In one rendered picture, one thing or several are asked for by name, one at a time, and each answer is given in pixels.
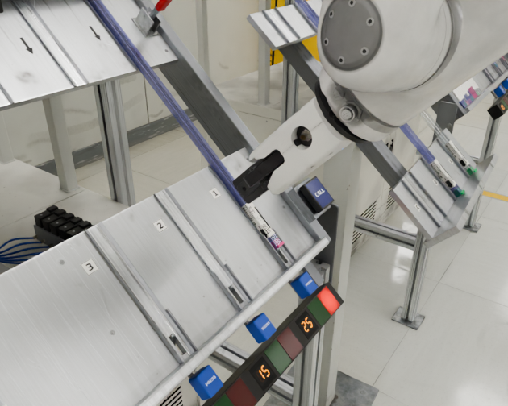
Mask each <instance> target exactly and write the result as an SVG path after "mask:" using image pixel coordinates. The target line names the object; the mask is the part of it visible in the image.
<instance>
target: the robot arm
mask: <svg viewBox="0 0 508 406"><path fill-rule="evenodd" d="M317 47H318V53H319V59H320V62H321V64H322V66H323V67H322V69H321V72H320V74H319V78H318V79H317V81H316V82H315V97H314V98H312V99H311V100H310V101H309V102H308V103H306V104H305V105H304V106H303V107H302V108H301V109H300V110H298V112H296V113H295V114H294V115H293V116H292V117H290V118H289V119H288V120H287V121H286V122H284V123H283V124H282V125H281V126H280V127H279V128H277V129H276V130H275V131H274V132H273V133H272V134H271V135H270V136H269V137H268V138H267V139H266V140H265V141H264V142H263V143H261V144H260V145H259V146H258V147H257V148H256V149H255V150H254V151H253V152H252V153H251V155H250V156H249V162H253V163H254V162H256V161H257V160H258V161H257V162H256V163H254V164H253V165H251V166H250V167H249V168H248V169H246V170H245V171H244V172H243V173H242V174H240V175H239V176H238V177H237V178H236V179H234V180H233V185H234V186H235V188H236V189H237V191H238V192H239V194H240V195H241V197H242V198H243V199H244V200H245V202H246V203H247V204H250V203H251V202H253V201H254V200H256V199H257V198H258V197H260V196H261V195H263V194H264V193H266V192H267V191H268V190H270V191H271V193H272V194H280V193H282V192H284V191H285V190H286V189H288V188H289V187H291V186H292V185H294V184H296V183H297V182H298V181H300V180H301V179H302V178H304V177H305V176H307V175H309V174H310V173H311V172H313V171H314V170H315V169H316V168H318V167H319V166H320V165H322V164H323V163H325V162H326V161H327V160H329V159H330V158H331V157H332V156H334V155H335V154H337V153H338V152H339V151H341V150H343V149H344V148H345V147H346V146H348V145H349V144H350V143H352V142H355V143H363V144H365V143H370V142H371V141H372V142H376V141H380V140H382V139H384V138H385V137H386V136H388V135H390V134H391V133H393V132H394V131H395V130H397V129H398V128H399V127H401V126H402V125H404V124H406V123H407V122H409V121H410V120H411V119H412V118H414V117H416V116H417V115H419V114H420V113H422V112H423V111H424V110H426V109H427V108H428V107H430V106H432V105H433V104H435V103H436V102H437V101H438V100H440V99H441V98H443V97H445V96H446V95H448V94H449V93H450V92H451V91H453V90H454V89H456V88H458V87H459V86H460V85H462V84H464V83H465V82H466V81H468V80H469V79H470V78H472V77H474V76H475V75H477V74H478V73H479V72H480V71H482V70H483V69H485V68H487V67H488V66H490V65H491V64H492V63H493V62H495V61H496V60H498V59H500V58H501V57H502V56H504V55H505V54H506V53H508V0H323V2H322V6H321V10H320V15H319V24H318V30H317Z"/></svg>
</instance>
